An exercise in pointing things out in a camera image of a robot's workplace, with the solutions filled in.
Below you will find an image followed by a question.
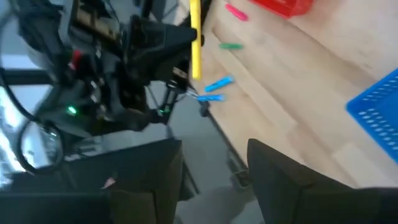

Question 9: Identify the blue highlighter marker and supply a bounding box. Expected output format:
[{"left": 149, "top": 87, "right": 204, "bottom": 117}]
[
  {"left": 197, "top": 94, "right": 226, "bottom": 103},
  {"left": 204, "top": 75, "right": 234, "bottom": 93}
]

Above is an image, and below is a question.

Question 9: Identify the yellow highlighter marker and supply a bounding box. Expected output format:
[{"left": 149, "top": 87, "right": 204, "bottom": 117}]
[{"left": 189, "top": 0, "right": 203, "bottom": 81}]

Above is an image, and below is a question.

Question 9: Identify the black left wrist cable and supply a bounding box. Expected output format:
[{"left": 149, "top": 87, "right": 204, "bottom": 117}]
[{"left": 0, "top": 67, "right": 66, "bottom": 175}]

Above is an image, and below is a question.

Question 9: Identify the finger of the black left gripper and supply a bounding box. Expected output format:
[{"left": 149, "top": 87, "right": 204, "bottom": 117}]
[{"left": 132, "top": 18, "right": 191, "bottom": 62}]

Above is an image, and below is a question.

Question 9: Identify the pink highlighter marker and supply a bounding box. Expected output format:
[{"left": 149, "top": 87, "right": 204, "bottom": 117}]
[{"left": 224, "top": 3, "right": 249, "bottom": 22}]

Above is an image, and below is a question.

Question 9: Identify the red plastic basket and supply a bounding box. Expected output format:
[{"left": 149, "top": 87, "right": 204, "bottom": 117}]
[{"left": 248, "top": 0, "right": 315, "bottom": 18}]

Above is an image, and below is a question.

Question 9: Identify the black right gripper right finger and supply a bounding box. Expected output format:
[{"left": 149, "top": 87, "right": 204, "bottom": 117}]
[{"left": 247, "top": 138, "right": 341, "bottom": 224}]

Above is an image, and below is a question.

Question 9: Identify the green highlighter marker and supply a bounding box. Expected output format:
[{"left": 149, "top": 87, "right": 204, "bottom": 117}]
[{"left": 219, "top": 42, "right": 244, "bottom": 50}]

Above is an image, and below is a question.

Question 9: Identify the blue plastic basket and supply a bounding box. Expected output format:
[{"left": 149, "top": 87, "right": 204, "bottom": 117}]
[{"left": 345, "top": 68, "right": 398, "bottom": 164}]

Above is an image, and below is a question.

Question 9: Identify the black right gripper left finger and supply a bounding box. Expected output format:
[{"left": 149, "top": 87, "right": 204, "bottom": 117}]
[{"left": 108, "top": 139, "right": 184, "bottom": 224}]

